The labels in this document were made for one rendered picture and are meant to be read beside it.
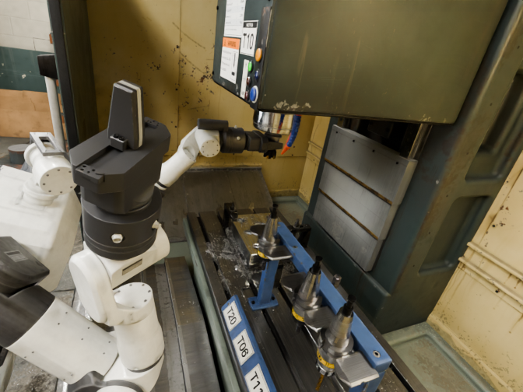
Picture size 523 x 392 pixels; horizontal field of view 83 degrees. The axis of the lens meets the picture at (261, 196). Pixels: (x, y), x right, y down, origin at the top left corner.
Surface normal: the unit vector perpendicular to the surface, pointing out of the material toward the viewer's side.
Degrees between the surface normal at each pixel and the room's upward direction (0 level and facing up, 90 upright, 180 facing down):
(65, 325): 46
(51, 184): 100
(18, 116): 76
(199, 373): 7
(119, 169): 16
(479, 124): 90
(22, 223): 23
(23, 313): 53
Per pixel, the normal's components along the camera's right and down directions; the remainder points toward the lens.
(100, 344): 0.81, -0.53
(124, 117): -0.24, 0.56
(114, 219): 0.32, -0.73
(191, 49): 0.37, 0.47
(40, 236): 0.61, -0.32
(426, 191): -0.92, 0.04
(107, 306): 0.81, 0.28
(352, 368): 0.15, -0.88
